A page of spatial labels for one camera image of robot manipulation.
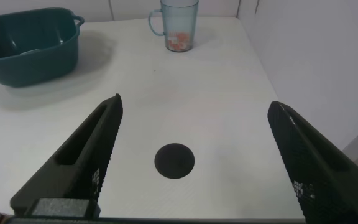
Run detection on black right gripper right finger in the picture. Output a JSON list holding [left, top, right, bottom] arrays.
[[267, 100, 358, 224]]

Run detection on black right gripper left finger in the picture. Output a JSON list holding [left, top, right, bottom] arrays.
[[10, 93, 124, 217]]

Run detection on orange and white solid pieces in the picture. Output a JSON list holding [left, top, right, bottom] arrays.
[[166, 30, 194, 52]]

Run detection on translucent blue plastic cup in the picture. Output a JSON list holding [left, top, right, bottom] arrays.
[[148, 0, 200, 53]]

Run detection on black round table mark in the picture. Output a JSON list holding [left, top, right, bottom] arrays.
[[154, 142, 196, 180]]

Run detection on teal plastic basin with handles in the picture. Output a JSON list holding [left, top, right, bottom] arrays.
[[0, 7, 85, 88]]

